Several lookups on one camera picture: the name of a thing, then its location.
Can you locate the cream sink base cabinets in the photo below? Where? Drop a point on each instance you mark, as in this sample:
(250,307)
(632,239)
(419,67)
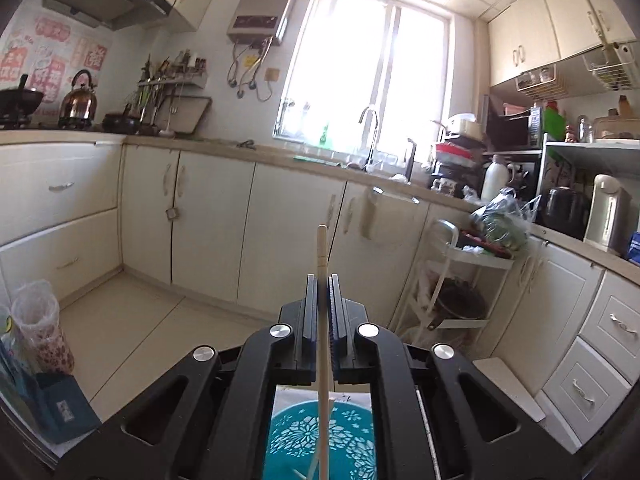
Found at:
(215,220)

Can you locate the black rice cooker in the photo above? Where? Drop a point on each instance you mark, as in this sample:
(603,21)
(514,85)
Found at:
(565,210)

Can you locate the chrome faucet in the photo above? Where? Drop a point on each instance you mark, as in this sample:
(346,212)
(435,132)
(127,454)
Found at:
(372,130)

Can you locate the white hanging door bin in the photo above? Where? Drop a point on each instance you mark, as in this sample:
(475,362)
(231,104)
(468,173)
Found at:
(372,215)

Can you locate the black filter tap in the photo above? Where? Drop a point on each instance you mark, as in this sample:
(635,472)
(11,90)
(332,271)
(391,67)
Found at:
(411,160)

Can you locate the gas stove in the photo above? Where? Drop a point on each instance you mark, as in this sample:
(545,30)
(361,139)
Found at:
(47,124)

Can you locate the wall socket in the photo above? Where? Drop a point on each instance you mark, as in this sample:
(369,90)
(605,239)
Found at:
(272,75)

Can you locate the black pan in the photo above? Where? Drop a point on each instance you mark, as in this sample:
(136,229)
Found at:
(122,122)

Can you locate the dark pan in trolley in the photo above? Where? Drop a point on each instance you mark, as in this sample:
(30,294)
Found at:
(460,305)

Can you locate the wall spice rack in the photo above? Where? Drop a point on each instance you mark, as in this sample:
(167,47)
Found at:
(175,77)

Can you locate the steel kettle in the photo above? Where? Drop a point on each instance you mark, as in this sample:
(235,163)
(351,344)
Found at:
(77,105)

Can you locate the cream base cabinets with drawers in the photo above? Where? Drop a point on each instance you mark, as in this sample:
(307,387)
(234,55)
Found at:
(560,310)

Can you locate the blue box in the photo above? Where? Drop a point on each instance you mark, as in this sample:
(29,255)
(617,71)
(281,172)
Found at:
(67,407)

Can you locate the cream drawer unit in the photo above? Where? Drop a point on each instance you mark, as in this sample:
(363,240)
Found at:
(60,220)

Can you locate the cream wall cabinets with baskets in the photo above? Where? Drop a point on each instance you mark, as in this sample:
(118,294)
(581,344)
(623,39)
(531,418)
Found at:
(550,20)

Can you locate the cutting board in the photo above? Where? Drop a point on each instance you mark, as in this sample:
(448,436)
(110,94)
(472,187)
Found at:
(192,112)

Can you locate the pile of kitchenware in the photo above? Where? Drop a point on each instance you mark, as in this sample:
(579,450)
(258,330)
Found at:
(457,152)

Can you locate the black microwave oven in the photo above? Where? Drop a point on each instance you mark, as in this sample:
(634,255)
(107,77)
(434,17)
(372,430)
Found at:
(512,130)

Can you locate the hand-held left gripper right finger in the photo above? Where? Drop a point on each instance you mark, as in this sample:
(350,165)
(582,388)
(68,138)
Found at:
(334,320)

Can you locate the wall-mounted water heater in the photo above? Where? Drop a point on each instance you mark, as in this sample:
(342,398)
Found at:
(260,10)

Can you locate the teal perforated metal bucket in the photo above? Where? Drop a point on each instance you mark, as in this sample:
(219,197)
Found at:
(350,440)

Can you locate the pink wall poster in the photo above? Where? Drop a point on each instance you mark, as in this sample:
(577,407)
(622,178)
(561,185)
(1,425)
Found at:
(50,70)

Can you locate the blue packet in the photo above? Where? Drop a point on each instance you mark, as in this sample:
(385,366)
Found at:
(635,250)

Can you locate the plastic bag of vegetables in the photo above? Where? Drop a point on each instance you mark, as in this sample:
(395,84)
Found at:
(500,220)

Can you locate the wooden chopstick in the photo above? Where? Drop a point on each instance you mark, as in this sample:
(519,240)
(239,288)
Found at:
(313,462)
(322,250)

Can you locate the black wok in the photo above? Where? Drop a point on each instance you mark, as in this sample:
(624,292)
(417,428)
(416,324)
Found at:
(20,100)

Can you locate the kitchen window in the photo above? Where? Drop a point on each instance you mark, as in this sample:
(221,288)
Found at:
(360,60)

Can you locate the beige electric water boiler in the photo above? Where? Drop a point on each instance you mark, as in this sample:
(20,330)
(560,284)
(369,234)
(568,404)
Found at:
(607,212)

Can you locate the green bottle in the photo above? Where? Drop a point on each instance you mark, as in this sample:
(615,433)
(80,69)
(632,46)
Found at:
(325,136)

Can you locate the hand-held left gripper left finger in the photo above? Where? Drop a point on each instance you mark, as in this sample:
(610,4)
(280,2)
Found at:
(311,320)

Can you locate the glass jar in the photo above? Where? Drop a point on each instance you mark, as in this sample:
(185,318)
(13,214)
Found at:
(586,130)

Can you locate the floral bin with plastic bag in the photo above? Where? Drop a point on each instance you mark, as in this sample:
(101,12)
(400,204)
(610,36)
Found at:
(42,330)

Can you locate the white trolley rack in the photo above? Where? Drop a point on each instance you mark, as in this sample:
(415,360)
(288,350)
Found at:
(445,240)

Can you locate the lidded pot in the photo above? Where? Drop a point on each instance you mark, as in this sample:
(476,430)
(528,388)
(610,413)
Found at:
(617,127)

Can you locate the white thermos bottle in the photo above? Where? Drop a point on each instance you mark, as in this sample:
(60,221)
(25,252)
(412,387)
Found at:
(494,180)

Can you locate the green plastic board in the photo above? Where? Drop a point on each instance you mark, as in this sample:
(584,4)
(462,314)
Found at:
(554,125)

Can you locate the white shelf rack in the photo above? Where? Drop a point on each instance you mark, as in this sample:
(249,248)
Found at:
(590,152)

